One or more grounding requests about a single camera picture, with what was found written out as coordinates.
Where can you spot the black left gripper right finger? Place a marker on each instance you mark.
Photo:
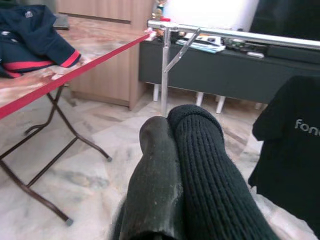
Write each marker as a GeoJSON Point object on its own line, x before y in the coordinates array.
{"type": "Point", "coordinates": [212, 180]}

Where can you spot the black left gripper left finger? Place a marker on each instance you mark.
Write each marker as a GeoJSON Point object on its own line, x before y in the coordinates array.
{"type": "Point", "coordinates": [155, 180]}

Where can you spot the black printed t-shirt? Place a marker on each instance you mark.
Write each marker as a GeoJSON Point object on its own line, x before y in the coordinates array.
{"type": "Point", "coordinates": [290, 162]}

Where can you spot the black television console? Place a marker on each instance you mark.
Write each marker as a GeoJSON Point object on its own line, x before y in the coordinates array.
{"type": "Point", "coordinates": [225, 75]}

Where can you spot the light wooden cabinet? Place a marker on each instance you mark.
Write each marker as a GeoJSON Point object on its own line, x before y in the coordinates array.
{"type": "Point", "coordinates": [110, 75]}

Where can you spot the white remote control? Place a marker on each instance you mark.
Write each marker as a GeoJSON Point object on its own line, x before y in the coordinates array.
{"type": "Point", "coordinates": [255, 54]}

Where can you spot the stack of papers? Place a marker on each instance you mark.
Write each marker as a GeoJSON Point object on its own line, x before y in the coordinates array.
{"type": "Point", "coordinates": [205, 45]}

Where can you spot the pink tissue box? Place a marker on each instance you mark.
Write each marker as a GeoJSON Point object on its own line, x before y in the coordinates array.
{"type": "Point", "coordinates": [150, 36]}

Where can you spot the silver metal clothes rack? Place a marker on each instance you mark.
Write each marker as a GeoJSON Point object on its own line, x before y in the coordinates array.
{"type": "Point", "coordinates": [250, 35]}

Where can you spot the black soundbar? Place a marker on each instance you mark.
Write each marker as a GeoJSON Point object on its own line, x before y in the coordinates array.
{"type": "Point", "coordinates": [295, 54]}

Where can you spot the red-edged folding table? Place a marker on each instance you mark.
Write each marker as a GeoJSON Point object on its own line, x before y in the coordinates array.
{"type": "Point", "coordinates": [75, 50]}

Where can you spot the gold and blue trophy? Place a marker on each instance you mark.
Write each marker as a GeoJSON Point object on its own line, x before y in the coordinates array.
{"type": "Point", "coordinates": [158, 11]}

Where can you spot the black flat television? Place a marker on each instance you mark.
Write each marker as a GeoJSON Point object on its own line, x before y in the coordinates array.
{"type": "Point", "coordinates": [287, 17]}

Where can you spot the navy jacket with red trim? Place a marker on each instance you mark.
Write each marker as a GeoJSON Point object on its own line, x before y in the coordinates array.
{"type": "Point", "coordinates": [30, 37]}

